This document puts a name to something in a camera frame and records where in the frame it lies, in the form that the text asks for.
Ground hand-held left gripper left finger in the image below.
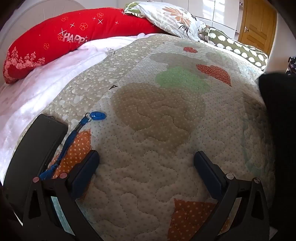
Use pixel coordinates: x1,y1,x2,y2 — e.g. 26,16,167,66
23,149,102,241

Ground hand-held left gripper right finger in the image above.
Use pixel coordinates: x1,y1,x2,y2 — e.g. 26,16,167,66
194,151,271,241

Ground black pants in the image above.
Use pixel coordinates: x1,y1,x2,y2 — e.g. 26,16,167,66
258,72,296,233

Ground black smartphone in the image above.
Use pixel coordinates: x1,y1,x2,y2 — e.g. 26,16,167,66
3,113,69,224

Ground quilted patchwork bedspread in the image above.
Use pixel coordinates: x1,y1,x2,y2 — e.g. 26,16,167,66
17,34,279,241

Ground white blanket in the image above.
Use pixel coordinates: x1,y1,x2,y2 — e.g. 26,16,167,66
0,34,149,180

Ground green white-patterned pillow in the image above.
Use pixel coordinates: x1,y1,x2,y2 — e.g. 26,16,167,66
199,26,269,70

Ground dark hanging clothes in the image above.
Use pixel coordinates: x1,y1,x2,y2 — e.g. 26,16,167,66
285,55,296,75

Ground long red pillow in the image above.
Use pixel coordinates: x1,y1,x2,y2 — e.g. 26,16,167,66
3,7,163,84

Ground wooden door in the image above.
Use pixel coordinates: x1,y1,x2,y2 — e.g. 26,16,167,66
238,0,278,55

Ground white floral pillow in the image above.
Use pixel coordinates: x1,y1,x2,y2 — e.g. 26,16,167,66
123,1,208,42

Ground white glossy wardrobe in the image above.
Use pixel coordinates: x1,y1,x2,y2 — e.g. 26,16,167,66
159,0,246,42

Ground blue clicker with lanyard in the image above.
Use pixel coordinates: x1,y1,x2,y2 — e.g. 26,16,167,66
39,111,107,180

